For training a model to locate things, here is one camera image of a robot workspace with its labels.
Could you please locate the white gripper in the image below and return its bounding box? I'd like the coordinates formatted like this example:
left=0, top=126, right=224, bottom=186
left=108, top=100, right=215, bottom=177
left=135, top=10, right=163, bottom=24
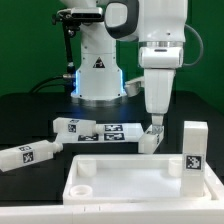
left=139, top=47, right=183, bottom=132

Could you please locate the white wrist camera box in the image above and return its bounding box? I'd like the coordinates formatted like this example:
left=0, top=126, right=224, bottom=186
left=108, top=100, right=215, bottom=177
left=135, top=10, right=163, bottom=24
left=124, top=76, right=144, bottom=97

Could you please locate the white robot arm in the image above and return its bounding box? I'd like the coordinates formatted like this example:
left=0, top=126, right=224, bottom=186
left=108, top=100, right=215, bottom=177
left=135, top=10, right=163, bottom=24
left=104, top=0, right=191, bottom=133

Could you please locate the black camera on stand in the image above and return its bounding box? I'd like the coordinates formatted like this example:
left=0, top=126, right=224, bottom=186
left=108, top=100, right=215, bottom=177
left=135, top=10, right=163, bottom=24
left=51, top=7, right=107, bottom=93

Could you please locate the white marker base sheet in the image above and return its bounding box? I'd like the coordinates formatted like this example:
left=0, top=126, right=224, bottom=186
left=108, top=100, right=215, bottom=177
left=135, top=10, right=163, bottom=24
left=56, top=123, right=143, bottom=143

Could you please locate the white desk top tray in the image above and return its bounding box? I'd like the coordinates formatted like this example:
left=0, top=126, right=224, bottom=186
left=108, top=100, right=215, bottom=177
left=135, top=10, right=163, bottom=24
left=62, top=153, right=224, bottom=205

